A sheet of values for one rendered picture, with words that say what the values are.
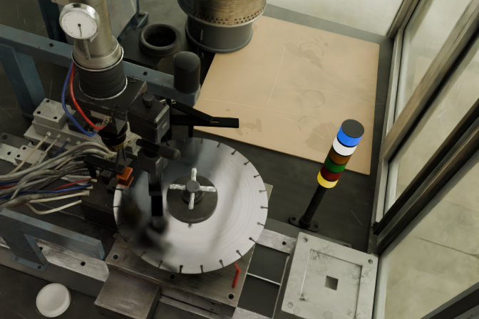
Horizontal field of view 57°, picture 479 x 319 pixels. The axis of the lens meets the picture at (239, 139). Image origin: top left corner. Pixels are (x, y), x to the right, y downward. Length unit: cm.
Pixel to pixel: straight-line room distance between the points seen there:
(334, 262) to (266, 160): 40
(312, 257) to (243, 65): 76
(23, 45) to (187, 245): 62
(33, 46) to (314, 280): 83
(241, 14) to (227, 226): 71
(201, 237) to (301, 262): 22
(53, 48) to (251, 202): 59
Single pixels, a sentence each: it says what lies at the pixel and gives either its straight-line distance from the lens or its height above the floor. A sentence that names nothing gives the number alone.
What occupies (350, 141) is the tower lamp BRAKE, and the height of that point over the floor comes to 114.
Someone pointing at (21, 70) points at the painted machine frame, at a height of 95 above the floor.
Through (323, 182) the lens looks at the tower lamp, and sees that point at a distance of 100.
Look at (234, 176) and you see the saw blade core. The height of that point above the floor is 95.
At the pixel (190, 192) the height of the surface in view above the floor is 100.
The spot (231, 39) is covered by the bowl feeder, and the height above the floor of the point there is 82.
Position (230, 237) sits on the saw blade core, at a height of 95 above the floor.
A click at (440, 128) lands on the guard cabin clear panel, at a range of 104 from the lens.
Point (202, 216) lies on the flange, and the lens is 95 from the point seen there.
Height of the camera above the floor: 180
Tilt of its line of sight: 53 degrees down
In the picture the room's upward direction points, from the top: 10 degrees clockwise
